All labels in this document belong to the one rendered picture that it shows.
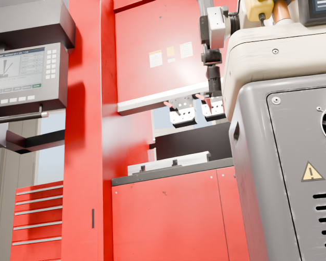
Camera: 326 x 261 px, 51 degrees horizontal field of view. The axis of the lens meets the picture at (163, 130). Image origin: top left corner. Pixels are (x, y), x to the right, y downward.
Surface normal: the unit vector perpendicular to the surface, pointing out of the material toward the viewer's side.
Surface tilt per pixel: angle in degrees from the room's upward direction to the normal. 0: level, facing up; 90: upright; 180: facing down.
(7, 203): 90
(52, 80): 90
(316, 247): 90
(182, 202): 90
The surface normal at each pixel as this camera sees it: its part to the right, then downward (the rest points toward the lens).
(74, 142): -0.34, -0.33
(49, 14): -0.14, -0.36
